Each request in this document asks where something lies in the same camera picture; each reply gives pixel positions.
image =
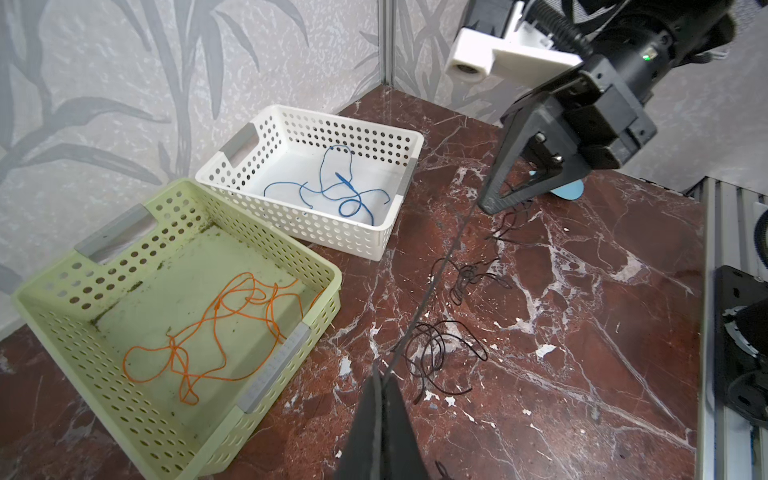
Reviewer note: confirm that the white perforated plastic basket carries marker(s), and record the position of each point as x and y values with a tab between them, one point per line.
326	179

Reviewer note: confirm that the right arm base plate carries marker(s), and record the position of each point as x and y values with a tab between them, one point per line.
740	365

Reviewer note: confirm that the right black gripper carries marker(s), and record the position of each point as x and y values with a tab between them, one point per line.
551	136

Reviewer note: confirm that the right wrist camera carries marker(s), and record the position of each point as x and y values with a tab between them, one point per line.
503	39

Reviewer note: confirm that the middle light green basket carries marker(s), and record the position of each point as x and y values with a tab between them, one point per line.
180	325

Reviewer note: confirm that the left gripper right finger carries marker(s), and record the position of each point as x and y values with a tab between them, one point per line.
400	455

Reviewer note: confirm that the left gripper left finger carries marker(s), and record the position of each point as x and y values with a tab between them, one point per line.
361	455

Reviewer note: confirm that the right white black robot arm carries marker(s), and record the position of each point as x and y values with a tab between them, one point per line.
647	39

